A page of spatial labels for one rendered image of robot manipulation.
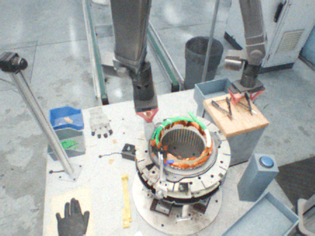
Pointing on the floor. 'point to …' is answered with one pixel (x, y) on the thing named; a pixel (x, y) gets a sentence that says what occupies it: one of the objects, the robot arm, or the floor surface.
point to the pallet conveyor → (101, 61)
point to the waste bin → (195, 76)
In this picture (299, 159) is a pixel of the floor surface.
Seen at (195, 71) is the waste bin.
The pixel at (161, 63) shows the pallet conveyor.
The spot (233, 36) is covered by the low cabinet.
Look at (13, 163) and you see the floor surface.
